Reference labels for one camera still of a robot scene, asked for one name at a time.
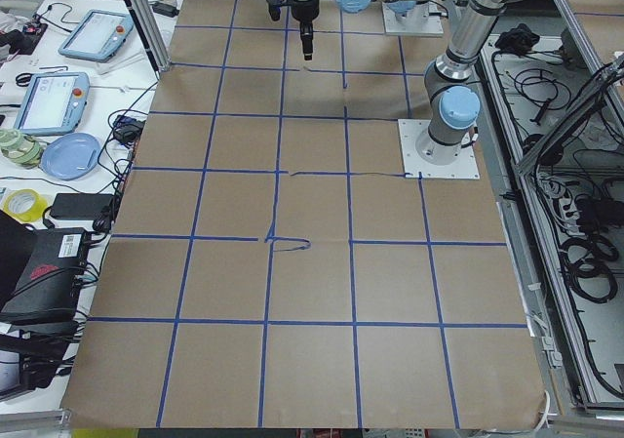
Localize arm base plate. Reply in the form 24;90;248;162
398;119;480;179
382;1;444;38

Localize black computer box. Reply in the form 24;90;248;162
1;213;89;326

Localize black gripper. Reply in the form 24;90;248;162
291;0;320;60

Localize teach pendant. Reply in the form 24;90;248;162
14;72;91;137
58;10;135;62

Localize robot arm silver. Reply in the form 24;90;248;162
336;0;522;165

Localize green tape rolls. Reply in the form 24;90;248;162
1;129;46;169

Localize yellow tape roll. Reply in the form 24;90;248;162
3;189;48;223

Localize near teach pendant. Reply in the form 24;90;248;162
14;72;91;137

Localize far teach pendant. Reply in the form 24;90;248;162
58;10;135;62

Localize blue plastic plate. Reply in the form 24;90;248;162
40;133;100;180

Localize black power adapter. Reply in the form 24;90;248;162
49;193;113;220

